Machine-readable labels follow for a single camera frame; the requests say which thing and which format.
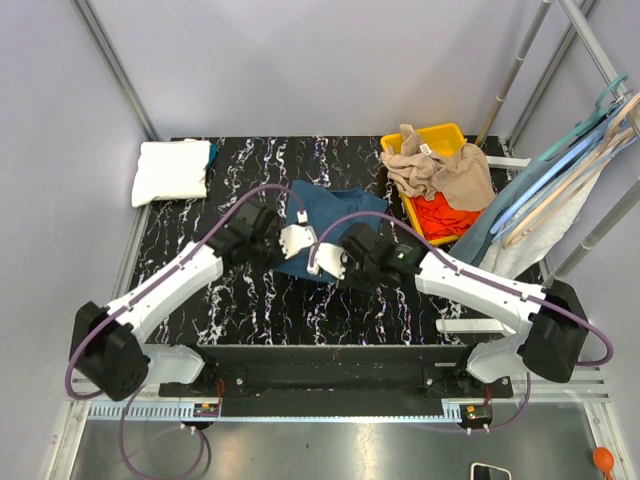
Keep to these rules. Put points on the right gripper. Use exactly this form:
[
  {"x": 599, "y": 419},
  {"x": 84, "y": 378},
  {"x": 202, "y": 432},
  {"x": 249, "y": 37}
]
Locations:
[{"x": 373, "y": 287}]

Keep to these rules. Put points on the orange spoon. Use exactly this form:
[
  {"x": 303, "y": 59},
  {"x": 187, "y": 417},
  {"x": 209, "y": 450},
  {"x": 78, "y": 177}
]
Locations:
[{"x": 604, "y": 461}]

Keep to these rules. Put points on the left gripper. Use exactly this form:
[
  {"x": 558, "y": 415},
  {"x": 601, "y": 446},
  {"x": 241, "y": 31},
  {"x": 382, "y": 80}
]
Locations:
[{"x": 274, "y": 235}]

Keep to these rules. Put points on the teal clothes hanger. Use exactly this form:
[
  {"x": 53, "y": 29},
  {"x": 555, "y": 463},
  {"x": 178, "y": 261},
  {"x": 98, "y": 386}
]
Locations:
[{"x": 598, "y": 114}]

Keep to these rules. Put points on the wooden clothes hanger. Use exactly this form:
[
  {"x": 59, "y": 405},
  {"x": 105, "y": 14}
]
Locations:
[{"x": 573, "y": 176}]

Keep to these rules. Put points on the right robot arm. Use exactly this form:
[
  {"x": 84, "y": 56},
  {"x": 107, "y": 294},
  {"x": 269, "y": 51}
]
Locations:
[{"x": 543, "y": 341}]

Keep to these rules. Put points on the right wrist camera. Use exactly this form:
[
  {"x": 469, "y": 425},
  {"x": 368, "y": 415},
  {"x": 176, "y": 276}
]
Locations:
[{"x": 327, "y": 258}]

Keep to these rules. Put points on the aluminium frame rail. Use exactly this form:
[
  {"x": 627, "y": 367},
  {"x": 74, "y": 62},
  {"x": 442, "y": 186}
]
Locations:
[{"x": 586, "y": 387}]

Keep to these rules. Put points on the hanging white towel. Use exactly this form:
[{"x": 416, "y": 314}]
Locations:
[{"x": 512, "y": 262}]

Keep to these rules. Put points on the smartphone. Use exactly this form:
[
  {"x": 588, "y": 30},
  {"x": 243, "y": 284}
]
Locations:
[{"x": 480, "y": 471}]

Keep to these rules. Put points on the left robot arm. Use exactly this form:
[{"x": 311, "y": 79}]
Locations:
[{"x": 110, "y": 344}]

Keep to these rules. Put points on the beige t-shirt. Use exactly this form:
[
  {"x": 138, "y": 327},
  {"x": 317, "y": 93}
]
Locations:
[{"x": 463, "y": 178}]

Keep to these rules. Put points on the folded teal t-shirt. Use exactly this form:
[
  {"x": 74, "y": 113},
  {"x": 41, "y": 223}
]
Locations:
[{"x": 213, "y": 152}]

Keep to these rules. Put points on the orange t-shirt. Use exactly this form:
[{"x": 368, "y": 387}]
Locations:
[{"x": 437, "y": 219}]

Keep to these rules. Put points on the yellow plastic bin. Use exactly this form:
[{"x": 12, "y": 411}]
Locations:
[{"x": 445, "y": 139}]

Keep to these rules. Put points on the light blue clothes hanger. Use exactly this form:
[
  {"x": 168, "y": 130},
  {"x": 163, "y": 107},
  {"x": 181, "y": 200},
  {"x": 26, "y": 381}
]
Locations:
[{"x": 543, "y": 182}]

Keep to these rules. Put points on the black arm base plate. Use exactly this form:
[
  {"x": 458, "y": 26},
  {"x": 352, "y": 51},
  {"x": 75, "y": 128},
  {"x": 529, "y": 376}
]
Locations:
[{"x": 395, "y": 383}]

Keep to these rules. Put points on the folded white t-shirt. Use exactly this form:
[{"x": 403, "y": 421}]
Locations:
[{"x": 173, "y": 170}]

